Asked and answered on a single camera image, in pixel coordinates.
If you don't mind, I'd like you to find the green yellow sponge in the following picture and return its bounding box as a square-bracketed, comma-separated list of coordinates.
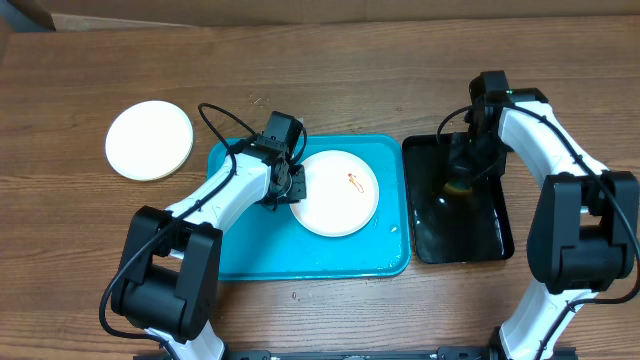
[443, 181, 473, 196]

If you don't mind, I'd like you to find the white plate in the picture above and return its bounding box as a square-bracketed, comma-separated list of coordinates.
[290, 150, 380, 238]
[104, 100, 194, 181]

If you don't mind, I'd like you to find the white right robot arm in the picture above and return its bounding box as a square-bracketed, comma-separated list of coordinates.
[444, 70, 639, 359]

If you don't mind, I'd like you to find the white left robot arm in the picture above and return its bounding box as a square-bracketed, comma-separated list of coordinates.
[99, 111, 307, 359]

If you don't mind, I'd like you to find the blue plastic tray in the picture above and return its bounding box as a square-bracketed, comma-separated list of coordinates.
[219, 134, 411, 281]

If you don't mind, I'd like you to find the black water tray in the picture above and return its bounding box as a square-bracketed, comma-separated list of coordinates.
[402, 134, 515, 264]

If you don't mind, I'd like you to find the brown cardboard backdrop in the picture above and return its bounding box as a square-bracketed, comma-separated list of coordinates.
[1, 0, 639, 29]

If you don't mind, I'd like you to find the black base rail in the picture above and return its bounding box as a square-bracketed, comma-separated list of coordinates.
[134, 345, 579, 360]

